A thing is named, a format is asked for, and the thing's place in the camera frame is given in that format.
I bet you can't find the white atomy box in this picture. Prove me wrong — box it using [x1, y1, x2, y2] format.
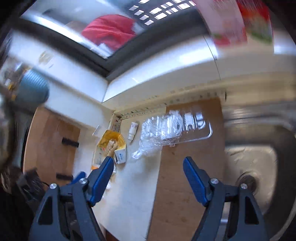
[114, 148, 126, 164]

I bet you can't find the loofah sponge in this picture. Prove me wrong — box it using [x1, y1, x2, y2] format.
[104, 139, 118, 158]

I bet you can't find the clear plastic packaging tray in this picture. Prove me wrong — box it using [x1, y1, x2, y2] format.
[132, 109, 213, 160]

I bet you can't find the orange yellow snack bag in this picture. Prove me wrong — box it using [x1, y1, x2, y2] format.
[91, 164, 100, 170]

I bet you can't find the brown cardboard sheet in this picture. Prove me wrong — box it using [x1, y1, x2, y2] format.
[147, 97, 226, 241]

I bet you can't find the wooden cutting board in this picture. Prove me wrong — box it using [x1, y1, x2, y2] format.
[23, 107, 80, 186]

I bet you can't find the small white yogurt bottle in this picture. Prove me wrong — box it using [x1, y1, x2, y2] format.
[128, 122, 138, 141]

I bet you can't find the stainless steel sink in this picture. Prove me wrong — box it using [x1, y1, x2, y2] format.
[222, 101, 295, 240]

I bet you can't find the teal utensil holder cup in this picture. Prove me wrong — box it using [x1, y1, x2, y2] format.
[15, 69, 50, 110]

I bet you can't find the pink detergent refill pouch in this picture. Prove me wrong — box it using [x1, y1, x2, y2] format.
[195, 0, 247, 47]

